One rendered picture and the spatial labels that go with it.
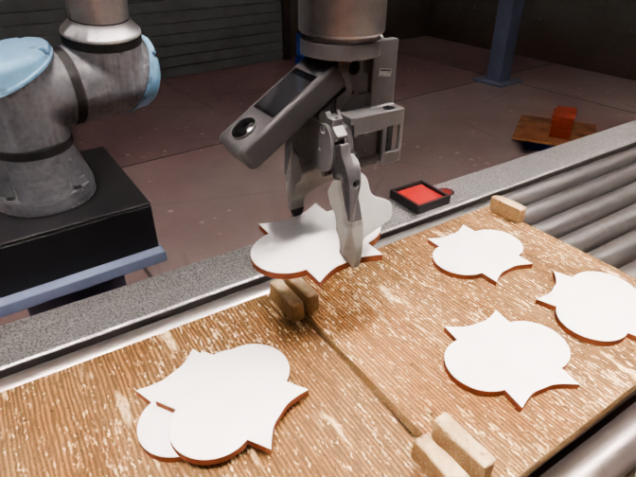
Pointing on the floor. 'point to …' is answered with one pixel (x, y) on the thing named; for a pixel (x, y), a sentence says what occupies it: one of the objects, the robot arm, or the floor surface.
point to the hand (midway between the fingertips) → (317, 238)
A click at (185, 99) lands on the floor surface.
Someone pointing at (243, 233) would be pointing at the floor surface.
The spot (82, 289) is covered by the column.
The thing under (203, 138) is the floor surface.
